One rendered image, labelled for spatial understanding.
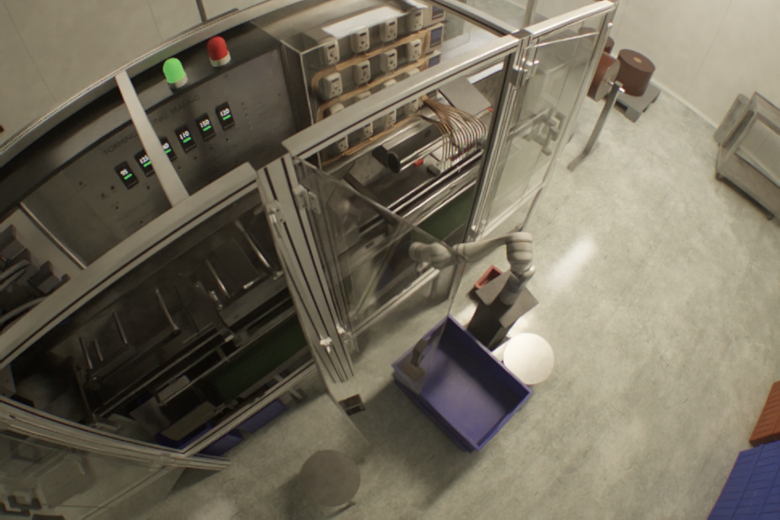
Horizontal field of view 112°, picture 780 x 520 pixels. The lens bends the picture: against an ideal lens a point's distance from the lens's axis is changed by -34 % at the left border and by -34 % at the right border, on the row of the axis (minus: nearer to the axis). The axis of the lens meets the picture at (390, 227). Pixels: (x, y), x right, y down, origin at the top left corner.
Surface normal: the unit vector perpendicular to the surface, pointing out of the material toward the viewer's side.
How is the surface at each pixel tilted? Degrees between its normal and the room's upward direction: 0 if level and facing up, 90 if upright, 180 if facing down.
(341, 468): 0
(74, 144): 0
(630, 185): 0
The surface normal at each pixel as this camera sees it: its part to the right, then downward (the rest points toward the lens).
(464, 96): 0.22, -0.33
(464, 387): 0.00, -0.57
